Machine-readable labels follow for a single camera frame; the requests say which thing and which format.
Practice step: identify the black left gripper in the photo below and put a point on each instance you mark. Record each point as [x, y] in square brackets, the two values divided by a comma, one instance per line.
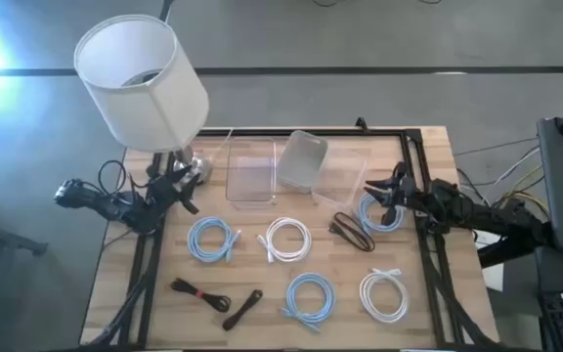
[163, 189]

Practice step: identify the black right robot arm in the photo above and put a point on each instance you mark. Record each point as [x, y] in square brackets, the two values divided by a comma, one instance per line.
[487, 215]

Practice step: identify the white paper sheet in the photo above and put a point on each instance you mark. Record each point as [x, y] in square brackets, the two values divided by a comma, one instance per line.
[491, 276]

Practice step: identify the black aluminium table frame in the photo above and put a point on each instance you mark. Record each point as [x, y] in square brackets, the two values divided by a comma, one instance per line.
[359, 132]

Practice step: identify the white shade silver table lamp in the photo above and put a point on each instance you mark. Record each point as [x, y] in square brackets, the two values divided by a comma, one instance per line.
[140, 98]

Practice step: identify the small black clamp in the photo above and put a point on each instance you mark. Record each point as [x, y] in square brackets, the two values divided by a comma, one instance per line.
[361, 123]

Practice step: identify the clear rectangular plastic bin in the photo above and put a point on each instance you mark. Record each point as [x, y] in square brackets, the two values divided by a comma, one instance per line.
[251, 171]

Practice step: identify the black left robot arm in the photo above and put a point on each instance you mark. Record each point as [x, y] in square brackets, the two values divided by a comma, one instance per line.
[110, 207]

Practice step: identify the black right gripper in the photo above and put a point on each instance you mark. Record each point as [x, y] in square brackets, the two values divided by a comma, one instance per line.
[411, 193]

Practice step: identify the black floor stand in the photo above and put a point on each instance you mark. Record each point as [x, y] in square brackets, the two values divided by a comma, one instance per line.
[3, 239]

